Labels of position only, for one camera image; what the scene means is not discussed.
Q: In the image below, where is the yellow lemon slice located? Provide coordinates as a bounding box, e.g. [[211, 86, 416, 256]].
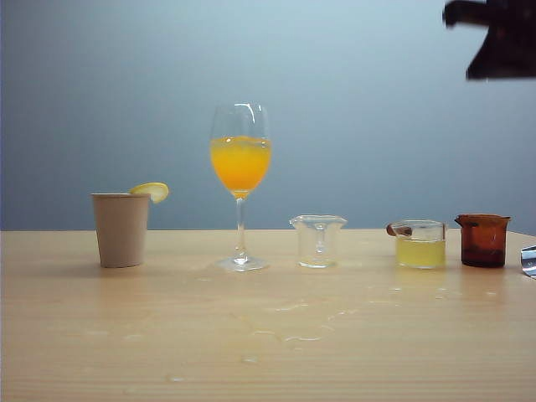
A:
[[128, 181, 170, 204]]

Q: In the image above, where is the clear spilled liquid puddle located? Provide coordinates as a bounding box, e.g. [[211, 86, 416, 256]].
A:
[[246, 301, 336, 343]]

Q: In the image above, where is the amber glass measuring cup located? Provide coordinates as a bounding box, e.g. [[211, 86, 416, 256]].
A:
[[454, 213, 512, 269]]

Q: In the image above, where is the wine glass with orange juice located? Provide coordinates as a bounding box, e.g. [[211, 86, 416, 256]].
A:
[[209, 101, 273, 273]]

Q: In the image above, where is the wooden-handled glass measuring cup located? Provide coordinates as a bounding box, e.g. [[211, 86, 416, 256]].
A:
[[385, 218, 448, 270]]

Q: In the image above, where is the silver metal object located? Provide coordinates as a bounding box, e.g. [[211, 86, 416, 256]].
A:
[[519, 245, 536, 281]]

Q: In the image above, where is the clear glass measuring cup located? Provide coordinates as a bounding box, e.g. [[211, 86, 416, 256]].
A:
[[288, 214, 348, 270]]

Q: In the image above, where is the beige paper cup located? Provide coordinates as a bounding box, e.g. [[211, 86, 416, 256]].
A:
[[90, 192, 151, 269]]

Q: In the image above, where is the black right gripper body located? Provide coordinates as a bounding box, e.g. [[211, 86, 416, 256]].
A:
[[442, 0, 536, 80]]

